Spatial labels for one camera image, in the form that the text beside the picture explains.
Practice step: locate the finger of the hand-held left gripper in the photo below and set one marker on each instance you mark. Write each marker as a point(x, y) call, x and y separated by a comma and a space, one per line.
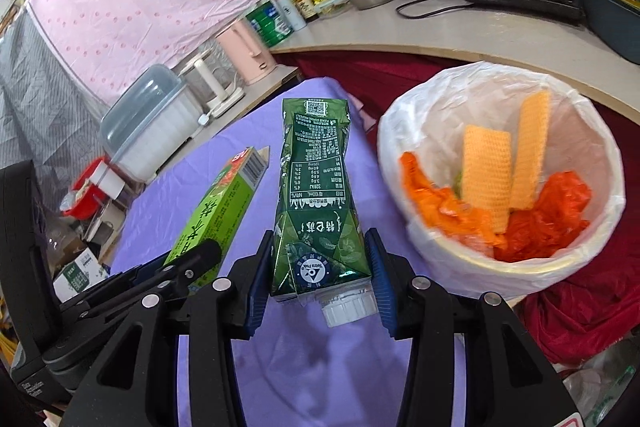
point(197, 257)
point(135, 279)

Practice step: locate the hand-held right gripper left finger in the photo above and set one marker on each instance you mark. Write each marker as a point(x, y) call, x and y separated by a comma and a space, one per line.
point(255, 289)

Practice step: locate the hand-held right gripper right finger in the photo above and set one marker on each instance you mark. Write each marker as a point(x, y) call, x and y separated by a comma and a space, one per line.
point(382, 294)

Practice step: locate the light green paper carton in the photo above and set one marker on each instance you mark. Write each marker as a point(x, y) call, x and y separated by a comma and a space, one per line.
point(220, 207)

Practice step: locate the plain orange plastic bag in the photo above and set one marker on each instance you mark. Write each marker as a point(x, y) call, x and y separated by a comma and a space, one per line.
point(440, 204)

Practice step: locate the dark green milk carton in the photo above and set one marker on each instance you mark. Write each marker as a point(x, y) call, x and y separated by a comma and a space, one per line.
point(315, 187)

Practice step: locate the orange cleaning cloth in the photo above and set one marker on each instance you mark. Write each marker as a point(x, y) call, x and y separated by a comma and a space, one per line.
point(485, 172)

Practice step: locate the red plastic bag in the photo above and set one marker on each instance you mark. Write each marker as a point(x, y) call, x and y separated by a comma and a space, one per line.
point(545, 217)

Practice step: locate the yellow sponge scourer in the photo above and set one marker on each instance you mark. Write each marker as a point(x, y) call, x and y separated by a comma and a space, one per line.
point(530, 147)

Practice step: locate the white-lined trash bin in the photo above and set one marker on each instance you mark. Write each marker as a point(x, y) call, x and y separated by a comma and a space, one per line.
point(590, 147)

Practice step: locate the printed cardboard box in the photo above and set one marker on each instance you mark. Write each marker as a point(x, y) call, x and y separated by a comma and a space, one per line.
point(80, 277)

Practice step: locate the red plastic basin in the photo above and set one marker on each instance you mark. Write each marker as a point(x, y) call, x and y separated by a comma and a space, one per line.
point(82, 199)

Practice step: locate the purple tablecloth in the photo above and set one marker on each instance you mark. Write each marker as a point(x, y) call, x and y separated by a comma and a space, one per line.
point(300, 372)

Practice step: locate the white dish drainer with lid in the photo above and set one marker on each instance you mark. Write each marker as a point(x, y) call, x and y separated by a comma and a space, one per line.
point(150, 132)

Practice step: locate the grey striped cloth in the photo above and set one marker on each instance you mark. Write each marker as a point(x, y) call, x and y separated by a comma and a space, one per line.
point(40, 97)

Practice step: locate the glass electric kettle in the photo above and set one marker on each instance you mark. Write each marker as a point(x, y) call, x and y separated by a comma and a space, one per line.
point(210, 82)

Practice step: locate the dark red cloth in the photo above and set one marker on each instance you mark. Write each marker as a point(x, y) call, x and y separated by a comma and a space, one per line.
point(590, 307)

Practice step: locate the pink electric kettle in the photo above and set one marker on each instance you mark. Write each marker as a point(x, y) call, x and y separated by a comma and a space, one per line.
point(245, 52)

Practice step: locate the clear plastic bag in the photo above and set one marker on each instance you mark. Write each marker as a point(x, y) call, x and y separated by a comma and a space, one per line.
point(600, 392)

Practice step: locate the black induction cooker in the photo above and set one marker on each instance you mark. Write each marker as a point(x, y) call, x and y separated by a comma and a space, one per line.
point(525, 4)

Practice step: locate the dark blue tray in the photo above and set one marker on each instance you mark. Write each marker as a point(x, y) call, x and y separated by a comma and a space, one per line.
point(610, 17)

